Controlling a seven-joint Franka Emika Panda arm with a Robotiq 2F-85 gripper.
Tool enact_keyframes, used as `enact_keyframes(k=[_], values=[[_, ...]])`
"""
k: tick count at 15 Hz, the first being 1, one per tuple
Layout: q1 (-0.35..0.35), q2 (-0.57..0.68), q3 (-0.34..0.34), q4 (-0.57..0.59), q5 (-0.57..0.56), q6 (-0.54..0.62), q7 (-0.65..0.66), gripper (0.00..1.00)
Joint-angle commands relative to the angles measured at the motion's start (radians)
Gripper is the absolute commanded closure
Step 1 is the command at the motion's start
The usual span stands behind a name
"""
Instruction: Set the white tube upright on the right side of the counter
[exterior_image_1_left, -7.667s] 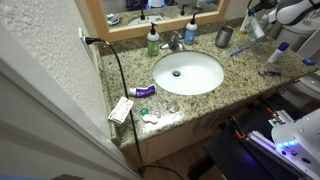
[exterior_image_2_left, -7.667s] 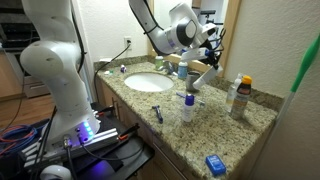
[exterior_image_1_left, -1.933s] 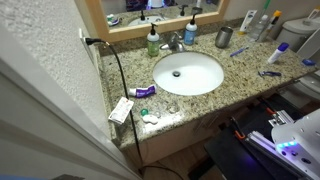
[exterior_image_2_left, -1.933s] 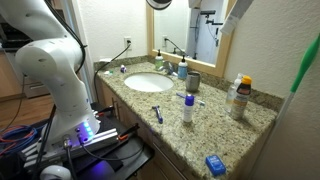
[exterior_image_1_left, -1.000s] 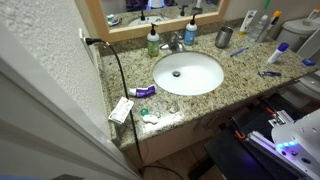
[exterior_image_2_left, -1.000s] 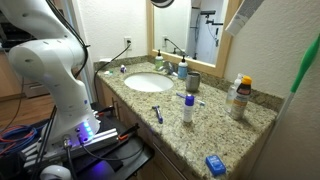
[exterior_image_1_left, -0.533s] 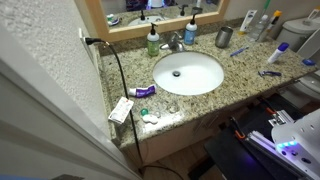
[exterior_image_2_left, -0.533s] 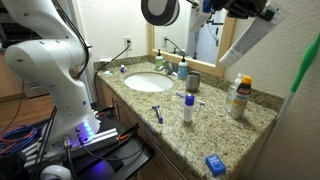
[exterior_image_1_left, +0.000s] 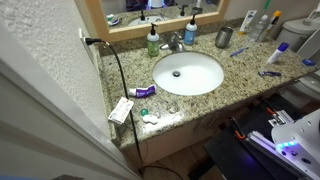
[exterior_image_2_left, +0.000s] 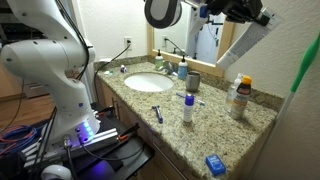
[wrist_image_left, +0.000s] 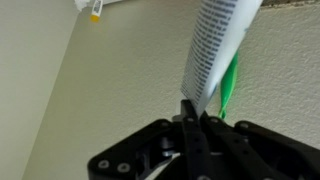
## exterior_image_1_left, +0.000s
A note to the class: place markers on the white tube with blue print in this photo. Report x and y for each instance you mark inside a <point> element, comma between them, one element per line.
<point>248,20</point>

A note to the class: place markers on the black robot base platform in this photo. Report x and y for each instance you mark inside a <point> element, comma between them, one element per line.
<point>240,150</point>

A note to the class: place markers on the purple toothpaste tube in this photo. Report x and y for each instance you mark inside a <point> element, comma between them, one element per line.
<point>142,91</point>

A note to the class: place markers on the green and white lens case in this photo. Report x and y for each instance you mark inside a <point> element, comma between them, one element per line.
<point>149,117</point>

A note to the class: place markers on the white sink basin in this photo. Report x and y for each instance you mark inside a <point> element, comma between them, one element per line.
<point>188,73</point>

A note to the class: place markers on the white and red packet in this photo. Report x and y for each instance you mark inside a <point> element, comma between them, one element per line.
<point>120,110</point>

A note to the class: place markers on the wooden vanity cabinet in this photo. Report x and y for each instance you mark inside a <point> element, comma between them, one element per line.
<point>173,133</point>

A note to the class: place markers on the green soap pump bottle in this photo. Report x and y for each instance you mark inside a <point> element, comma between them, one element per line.
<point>153,43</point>

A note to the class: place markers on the chrome faucet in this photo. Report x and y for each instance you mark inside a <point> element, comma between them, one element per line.
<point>174,42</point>

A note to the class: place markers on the blue soap pump bottle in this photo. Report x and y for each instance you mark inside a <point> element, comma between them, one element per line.
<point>190,33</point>

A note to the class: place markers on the steel cup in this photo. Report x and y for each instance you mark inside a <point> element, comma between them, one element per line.
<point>223,37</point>

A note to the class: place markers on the blue toothbrush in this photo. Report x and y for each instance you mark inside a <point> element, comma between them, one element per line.
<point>239,51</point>

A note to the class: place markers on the blue razor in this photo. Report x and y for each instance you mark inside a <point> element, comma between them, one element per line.
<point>269,73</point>

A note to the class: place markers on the clear bottle with white cap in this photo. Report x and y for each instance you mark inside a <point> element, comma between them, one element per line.
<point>258,29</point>

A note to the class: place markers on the white door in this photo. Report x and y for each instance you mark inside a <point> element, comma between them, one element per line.
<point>43,126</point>

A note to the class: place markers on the white roll-on bottle blue cap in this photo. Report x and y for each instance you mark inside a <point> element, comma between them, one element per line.
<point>277,53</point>

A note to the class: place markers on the spray can with orange cap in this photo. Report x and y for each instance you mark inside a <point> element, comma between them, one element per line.
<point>271,26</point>

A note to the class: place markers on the white toilet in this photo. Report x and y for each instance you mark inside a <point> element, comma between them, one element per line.
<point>296,31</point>

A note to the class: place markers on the blue floss box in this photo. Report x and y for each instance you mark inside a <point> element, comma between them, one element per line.
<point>308,62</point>

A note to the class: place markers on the white wall outlet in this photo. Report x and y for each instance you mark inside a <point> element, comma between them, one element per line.
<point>84,45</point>

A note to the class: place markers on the mirror with wooden frame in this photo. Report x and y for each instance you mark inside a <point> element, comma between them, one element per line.
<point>100,20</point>

